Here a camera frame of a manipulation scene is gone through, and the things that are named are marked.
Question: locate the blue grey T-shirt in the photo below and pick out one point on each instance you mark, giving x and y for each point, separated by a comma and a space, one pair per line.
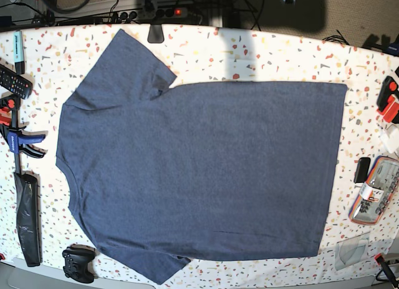
224, 171

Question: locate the small black box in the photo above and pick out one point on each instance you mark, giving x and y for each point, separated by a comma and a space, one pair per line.
361, 172

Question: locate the black game controller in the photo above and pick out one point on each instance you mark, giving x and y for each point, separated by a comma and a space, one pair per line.
76, 264

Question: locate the blue black bar clamp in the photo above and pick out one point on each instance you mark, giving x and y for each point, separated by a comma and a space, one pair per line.
19, 142

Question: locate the striped transparent pencil case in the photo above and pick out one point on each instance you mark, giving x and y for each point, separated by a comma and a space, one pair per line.
376, 192

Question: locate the black TV remote control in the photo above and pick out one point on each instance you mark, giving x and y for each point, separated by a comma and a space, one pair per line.
14, 83

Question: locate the clear plastic bag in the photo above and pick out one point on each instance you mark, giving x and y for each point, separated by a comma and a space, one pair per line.
351, 251

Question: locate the black red clamp tool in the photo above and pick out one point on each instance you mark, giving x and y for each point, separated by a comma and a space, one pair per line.
387, 100

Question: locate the red clamp piece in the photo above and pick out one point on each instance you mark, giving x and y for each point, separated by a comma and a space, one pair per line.
7, 106

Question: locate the light blue highlighter marker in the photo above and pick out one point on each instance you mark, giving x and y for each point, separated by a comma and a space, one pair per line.
19, 61

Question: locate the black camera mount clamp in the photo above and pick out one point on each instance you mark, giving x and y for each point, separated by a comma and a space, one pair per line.
155, 34

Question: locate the red black clamp handle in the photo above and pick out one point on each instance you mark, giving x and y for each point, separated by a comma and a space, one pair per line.
385, 275

